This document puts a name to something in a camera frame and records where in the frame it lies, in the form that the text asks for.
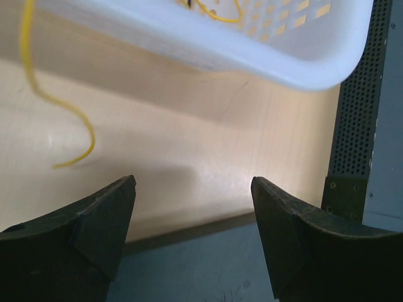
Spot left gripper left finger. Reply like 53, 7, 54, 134
1, 175, 136, 301

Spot loose yellow wire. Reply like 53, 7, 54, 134
19, 0, 96, 169

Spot large rack network switch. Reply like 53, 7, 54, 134
321, 1, 402, 232

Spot white plastic basket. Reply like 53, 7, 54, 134
37, 0, 373, 91

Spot small black network switch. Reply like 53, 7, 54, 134
107, 215, 280, 301

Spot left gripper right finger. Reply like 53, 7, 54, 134
251, 177, 402, 301

